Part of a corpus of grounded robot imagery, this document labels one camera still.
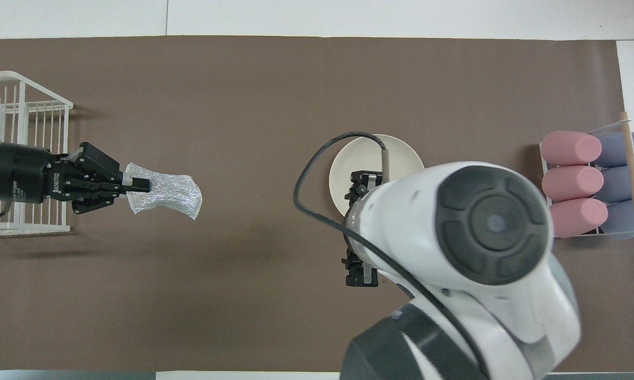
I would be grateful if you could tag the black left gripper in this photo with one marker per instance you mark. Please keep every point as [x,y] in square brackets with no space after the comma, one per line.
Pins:
[24,174]

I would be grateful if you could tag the silver mesh sponge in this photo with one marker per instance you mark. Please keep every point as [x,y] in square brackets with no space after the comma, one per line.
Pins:
[174,195]

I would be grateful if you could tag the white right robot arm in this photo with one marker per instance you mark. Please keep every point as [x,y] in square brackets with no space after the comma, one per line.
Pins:
[454,290]

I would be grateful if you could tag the cream round plate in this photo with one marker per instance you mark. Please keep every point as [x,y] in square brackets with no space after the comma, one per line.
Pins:
[401,153]

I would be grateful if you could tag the brown table mat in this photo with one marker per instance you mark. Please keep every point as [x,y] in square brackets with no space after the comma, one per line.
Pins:
[216,290]

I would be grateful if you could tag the pink plastic cup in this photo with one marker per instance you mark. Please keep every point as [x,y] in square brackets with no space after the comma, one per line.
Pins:
[580,217]
[570,148]
[573,183]

